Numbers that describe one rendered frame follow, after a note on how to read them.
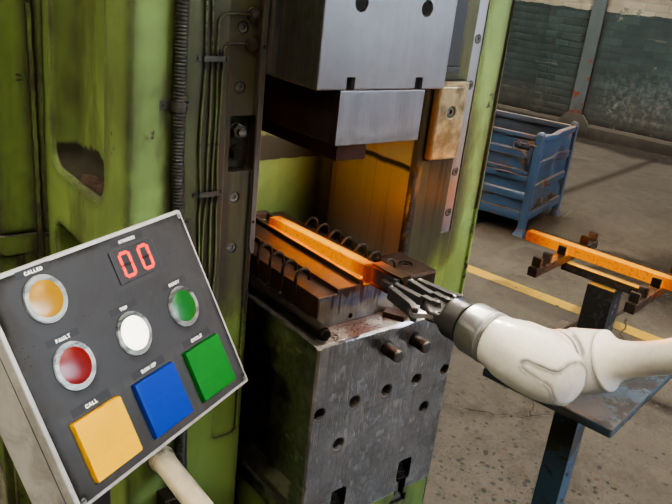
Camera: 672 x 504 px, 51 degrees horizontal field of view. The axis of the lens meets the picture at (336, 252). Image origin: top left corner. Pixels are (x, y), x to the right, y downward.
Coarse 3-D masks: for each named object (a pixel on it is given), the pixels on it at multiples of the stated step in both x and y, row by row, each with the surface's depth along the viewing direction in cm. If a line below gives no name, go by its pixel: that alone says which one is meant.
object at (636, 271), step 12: (528, 240) 165; (540, 240) 163; (552, 240) 160; (564, 240) 161; (576, 252) 157; (588, 252) 155; (600, 252) 156; (600, 264) 154; (612, 264) 152; (624, 264) 150; (636, 264) 151; (636, 276) 149; (648, 276) 147; (660, 276) 146
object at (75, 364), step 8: (64, 352) 82; (72, 352) 82; (80, 352) 83; (64, 360) 81; (72, 360) 82; (80, 360) 83; (88, 360) 84; (64, 368) 81; (72, 368) 82; (80, 368) 83; (88, 368) 84; (64, 376) 81; (72, 376) 82; (80, 376) 82; (88, 376) 84
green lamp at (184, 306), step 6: (180, 294) 99; (186, 294) 100; (174, 300) 98; (180, 300) 99; (186, 300) 100; (192, 300) 101; (174, 306) 98; (180, 306) 98; (186, 306) 99; (192, 306) 101; (180, 312) 98; (186, 312) 99; (192, 312) 100; (180, 318) 98; (186, 318) 99; (192, 318) 100
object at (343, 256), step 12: (276, 216) 162; (288, 228) 156; (300, 228) 155; (300, 240) 153; (312, 240) 149; (324, 240) 149; (324, 252) 147; (336, 252) 143; (348, 252) 143; (348, 264) 141; (360, 264) 138; (372, 264) 135; (384, 264) 135; (396, 276) 130; (408, 276) 131
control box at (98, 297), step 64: (64, 256) 85; (192, 256) 104; (0, 320) 76; (64, 320) 83; (192, 320) 100; (0, 384) 78; (64, 384) 81; (128, 384) 88; (192, 384) 97; (64, 448) 79
